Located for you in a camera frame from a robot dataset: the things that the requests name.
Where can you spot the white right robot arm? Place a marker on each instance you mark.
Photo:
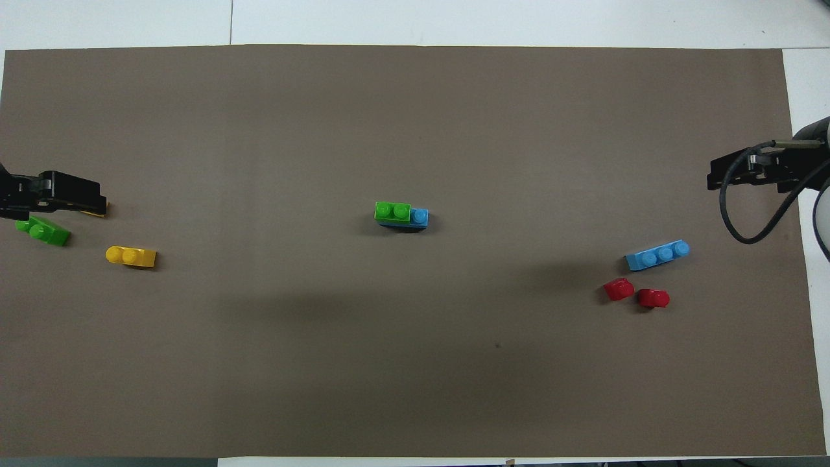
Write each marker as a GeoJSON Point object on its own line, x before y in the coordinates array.
{"type": "Point", "coordinates": [823, 214]}

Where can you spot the yellow two-stud block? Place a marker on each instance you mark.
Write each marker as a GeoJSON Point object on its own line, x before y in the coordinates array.
{"type": "Point", "coordinates": [131, 257]}
{"type": "Point", "coordinates": [102, 209]}

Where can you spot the blue three-stud block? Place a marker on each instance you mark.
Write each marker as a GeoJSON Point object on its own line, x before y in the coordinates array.
{"type": "Point", "coordinates": [421, 216]}
{"type": "Point", "coordinates": [658, 255]}

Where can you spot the brown table mat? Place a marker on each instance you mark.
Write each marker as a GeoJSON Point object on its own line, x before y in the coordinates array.
{"type": "Point", "coordinates": [415, 363]}

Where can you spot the red single-stud block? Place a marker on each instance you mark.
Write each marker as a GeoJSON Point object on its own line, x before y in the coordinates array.
{"type": "Point", "coordinates": [618, 289]}
{"type": "Point", "coordinates": [653, 298]}

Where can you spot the green two-stud block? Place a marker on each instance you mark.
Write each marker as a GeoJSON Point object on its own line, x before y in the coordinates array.
{"type": "Point", "coordinates": [43, 231]}
{"type": "Point", "coordinates": [392, 211]}

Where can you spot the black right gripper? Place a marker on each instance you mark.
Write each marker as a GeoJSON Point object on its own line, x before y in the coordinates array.
{"type": "Point", "coordinates": [781, 165]}

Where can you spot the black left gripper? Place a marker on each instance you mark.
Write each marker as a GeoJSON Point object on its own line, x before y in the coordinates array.
{"type": "Point", "coordinates": [16, 194]}

